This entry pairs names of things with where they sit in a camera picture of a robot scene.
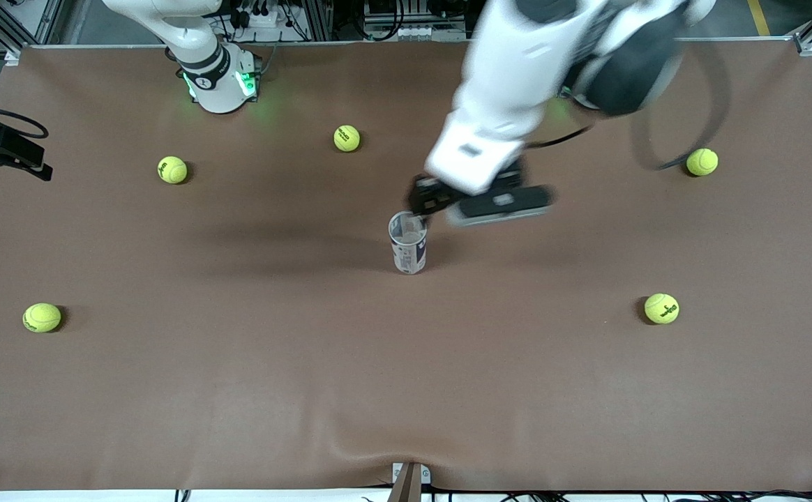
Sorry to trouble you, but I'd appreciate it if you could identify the white blue tennis ball can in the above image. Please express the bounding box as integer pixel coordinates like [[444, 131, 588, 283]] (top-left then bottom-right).
[[388, 211, 428, 275]]

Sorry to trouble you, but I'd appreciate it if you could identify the brown table mat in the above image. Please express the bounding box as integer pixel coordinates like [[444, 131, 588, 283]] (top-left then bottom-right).
[[0, 38, 812, 492]]

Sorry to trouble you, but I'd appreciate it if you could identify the white power strip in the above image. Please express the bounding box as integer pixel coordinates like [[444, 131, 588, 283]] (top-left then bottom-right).
[[235, 6, 290, 30]]

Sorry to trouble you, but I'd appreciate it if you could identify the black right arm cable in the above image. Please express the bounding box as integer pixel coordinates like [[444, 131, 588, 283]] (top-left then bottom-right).
[[0, 106, 50, 139]]

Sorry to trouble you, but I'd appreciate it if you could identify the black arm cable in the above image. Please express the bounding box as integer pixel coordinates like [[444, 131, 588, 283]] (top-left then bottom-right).
[[525, 38, 731, 172], [0, 106, 50, 139]]

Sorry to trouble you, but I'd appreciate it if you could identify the metal table clamp bracket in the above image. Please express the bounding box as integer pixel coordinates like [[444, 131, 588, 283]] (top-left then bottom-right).
[[386, 462, 432, 502]]

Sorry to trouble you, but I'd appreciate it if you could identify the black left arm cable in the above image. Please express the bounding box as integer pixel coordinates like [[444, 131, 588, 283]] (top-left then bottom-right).
[[525, 38, 731, 172]]

